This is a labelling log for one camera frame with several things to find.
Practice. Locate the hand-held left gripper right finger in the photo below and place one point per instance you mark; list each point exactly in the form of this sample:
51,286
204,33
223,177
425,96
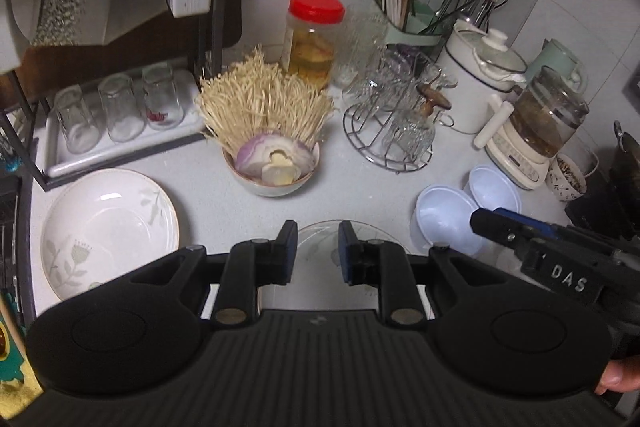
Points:
347,257

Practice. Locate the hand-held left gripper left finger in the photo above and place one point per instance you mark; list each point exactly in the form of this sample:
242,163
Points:
287,257

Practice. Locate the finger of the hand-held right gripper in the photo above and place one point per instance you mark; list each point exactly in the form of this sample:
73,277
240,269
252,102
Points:
495,229
537,227

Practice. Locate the pale blue plastic bowl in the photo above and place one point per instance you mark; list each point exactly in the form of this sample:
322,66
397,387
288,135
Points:
492,189
442,217

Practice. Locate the person's right hand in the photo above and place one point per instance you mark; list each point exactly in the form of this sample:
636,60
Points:
622,377

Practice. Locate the patterned ceramic cup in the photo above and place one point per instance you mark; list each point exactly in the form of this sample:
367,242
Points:
565,182

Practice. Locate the black induction cooker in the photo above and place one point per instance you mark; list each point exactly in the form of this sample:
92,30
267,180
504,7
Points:
595,212

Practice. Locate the white ceramic bowl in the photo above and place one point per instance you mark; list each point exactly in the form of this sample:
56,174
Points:
270,189

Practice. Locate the pale yellow vegetable piece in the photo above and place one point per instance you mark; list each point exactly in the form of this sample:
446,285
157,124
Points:
280,167

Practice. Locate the glass health kettle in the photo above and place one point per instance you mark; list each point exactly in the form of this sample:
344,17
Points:
545,122

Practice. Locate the halved purple onion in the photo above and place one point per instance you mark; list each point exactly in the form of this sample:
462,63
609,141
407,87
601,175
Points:
252,154

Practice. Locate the dark wok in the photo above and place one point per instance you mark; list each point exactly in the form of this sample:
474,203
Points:
627,162

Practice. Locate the white electric pot with lid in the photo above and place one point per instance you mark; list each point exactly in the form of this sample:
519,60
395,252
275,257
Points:
465,77

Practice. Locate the enoki mushroom bunch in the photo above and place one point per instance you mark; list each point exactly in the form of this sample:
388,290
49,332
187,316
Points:
255,102

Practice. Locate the upturned clear glass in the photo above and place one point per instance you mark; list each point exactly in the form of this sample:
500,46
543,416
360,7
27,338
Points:
372,87
430,74

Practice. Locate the purple glass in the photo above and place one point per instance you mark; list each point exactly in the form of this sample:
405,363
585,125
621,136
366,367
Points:
407,52

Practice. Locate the red printed drinking glass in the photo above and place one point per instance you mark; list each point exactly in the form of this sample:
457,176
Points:
162,99

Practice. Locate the white drip tray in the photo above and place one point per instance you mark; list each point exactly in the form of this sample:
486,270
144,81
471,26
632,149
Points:
115,152

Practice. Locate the green utensil holder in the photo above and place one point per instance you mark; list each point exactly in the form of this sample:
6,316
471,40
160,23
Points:
415,37

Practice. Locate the black cooking chopsticks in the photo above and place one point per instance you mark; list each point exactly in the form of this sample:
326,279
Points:
445,19

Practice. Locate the red lidded plastic jar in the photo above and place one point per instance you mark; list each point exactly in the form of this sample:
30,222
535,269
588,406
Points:
312,42

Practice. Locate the tall textured glass tumbler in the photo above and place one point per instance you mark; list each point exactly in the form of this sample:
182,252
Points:
357,37

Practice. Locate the clear drinking glass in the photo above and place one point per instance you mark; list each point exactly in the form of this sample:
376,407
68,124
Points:
77,122
120,112

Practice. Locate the black metal dish rack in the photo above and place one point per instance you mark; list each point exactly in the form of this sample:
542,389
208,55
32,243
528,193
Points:
220,7

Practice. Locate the colourful printed packet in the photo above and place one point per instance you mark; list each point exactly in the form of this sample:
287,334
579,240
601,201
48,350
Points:
12,357

